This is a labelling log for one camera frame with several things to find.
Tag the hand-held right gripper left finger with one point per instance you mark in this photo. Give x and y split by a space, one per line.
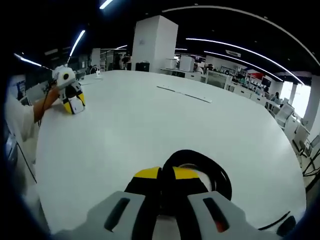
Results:
117 212

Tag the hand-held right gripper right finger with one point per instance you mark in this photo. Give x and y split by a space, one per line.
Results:
215 215

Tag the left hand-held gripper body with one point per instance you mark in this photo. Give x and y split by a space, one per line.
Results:
62 77

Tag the small white desktop stand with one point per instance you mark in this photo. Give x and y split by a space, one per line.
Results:
98 74

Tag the straight ceiling light strip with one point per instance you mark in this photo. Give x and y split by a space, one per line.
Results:
78 41

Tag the person's white shirt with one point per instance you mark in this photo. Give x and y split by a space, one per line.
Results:
20 120

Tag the black box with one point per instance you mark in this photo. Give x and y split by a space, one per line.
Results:
142 66

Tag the black rounded object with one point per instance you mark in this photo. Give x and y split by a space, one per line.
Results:
287 226

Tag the white square pillar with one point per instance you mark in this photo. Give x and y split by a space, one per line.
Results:
315 100
155 42

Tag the white round appliance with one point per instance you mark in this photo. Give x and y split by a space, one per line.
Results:
170 63

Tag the black metal stand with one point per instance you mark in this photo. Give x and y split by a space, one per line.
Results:
312 162

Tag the white square cabinet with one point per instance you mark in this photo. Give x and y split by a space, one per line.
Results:
186 63

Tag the white office chair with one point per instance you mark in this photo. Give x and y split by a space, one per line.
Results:
285 115

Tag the row of white office cabinets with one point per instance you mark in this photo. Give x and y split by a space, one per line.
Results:
246 93

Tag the grey framed glass case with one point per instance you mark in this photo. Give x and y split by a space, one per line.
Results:
217 80

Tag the ceiling air conditioner vent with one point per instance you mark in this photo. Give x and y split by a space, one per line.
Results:
233 52

